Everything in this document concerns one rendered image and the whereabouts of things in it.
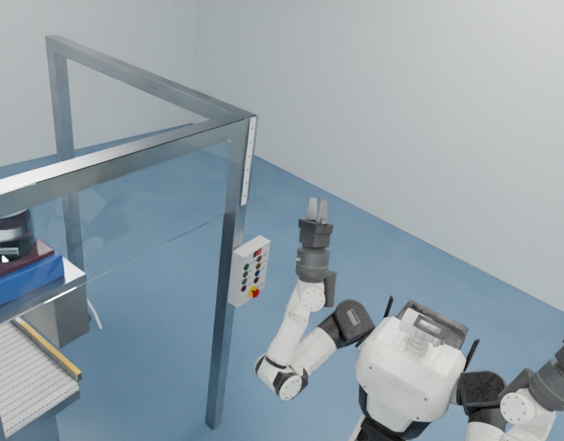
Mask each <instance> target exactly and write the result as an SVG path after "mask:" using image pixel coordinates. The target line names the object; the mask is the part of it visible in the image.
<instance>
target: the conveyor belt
mask: <svg viewBox="0 0 564 441"><path fill-rule="evenodd" d="M77 391H79V386H78V384H77V382H76V381H75V379H73V378H72V377H71V376H70V375H69V374H68V373H67V372H66V371H65V370H63V369H62V368H61V367H60V366H59V365H58V364H57V363H56V362H55V361H54V360H52V359H51V358H50V357H49V356H48V355H47V354H46V353H45V352H43V351H42V350H41V349H40V348H39V347H38V346H37V345H36V344H35V343H33V342H32V341H31V340H30V339H29V338H28V337H27V336H26V335H25V334H23V333H22V332H21V331H20V330H19V329H18V328H17V327H16V326H15V325H13V324H12V323H11V322H10V321H8V322H6V323H4V324H2V325H0V416H1V419H2V423H3V427H4V434H5V437H6V438H8V437H10V436H11V435H13V434H14V433H16V432H17V431H19V430H21V429H22V428H24V427H25V426H26V425H27V424H29V423H31V422H32V421H34V420H35V419H37V418H38V417H40V416H42V415H43V414H45V413H46V412H47V411H48V410H50V409H52V408H53V407H55V406H56V405H58V404H59V403H61V402H63V401H64V400H66V399H67V398H68V397H69V396H71V395H73V394H74V393H76V392H77Z"/></svg>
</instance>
